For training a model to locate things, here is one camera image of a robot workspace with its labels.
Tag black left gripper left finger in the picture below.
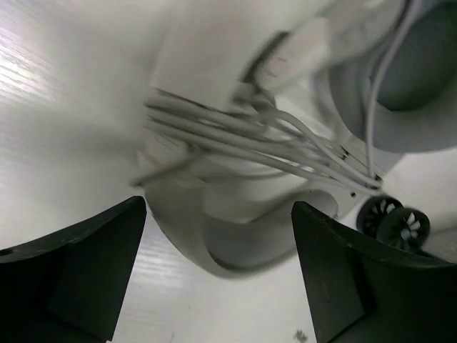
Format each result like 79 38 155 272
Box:
1 196 146 342

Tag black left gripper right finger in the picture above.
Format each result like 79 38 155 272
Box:
291 202 456 342

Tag grey suitcase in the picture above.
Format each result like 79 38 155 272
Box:
356 195 431 254

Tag grey strap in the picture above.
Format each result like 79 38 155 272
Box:
131 0 457 279

